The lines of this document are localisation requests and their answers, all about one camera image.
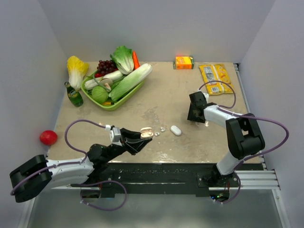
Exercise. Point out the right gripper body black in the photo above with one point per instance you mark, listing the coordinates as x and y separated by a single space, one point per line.
192 116

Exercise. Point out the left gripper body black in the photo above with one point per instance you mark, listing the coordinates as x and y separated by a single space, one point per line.
125 146

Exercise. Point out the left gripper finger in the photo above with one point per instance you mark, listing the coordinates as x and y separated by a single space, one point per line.
136 145
129 134

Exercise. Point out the beige earbud charging case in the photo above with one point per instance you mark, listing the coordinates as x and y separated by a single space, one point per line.
146 132

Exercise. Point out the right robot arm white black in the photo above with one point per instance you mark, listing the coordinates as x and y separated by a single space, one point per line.
243 135

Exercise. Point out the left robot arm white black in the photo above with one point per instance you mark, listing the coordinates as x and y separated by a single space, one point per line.
39 173

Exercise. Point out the white charging case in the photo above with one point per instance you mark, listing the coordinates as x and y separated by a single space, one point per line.
175 130

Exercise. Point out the green plastic basket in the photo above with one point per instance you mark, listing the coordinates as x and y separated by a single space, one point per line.
114 105

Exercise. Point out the yellow snack packet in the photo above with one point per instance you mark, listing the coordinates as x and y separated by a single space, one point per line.
218 76

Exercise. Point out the orange juice box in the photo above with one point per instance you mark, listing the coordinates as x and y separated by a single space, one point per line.
183 62

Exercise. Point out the round green cabbage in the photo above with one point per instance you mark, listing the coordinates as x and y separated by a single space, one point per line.
99 94

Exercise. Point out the long green napa cabbage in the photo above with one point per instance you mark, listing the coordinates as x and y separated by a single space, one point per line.
130 81

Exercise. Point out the beige mushroom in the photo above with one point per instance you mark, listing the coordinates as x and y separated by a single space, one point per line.
106 84

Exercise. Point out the white radish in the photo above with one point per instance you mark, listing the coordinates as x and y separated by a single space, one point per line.
114 76

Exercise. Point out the green glass bottle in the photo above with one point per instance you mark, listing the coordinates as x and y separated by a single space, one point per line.
73 95

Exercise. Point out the red chili pepper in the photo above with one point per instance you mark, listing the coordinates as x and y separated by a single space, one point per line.
99 74

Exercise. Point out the purple grapes bunch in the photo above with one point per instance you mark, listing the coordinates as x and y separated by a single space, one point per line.
106 67

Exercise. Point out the orange carrot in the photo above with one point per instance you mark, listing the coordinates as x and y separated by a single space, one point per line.
135 61

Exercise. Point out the green lettuce head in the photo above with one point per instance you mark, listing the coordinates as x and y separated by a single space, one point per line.
123 58

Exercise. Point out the red tomato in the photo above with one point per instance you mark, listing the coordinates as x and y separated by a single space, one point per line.
48 137

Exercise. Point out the yellow napa cabbage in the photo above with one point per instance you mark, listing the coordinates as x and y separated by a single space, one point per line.
77 69

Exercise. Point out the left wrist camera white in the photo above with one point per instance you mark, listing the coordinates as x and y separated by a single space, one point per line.
115 134

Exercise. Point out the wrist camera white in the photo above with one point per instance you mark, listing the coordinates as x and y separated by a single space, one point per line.
206 96
115 134

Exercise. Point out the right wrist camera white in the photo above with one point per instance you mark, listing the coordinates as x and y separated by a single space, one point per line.
206 96

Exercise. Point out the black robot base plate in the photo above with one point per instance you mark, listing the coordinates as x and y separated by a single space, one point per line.
160 178

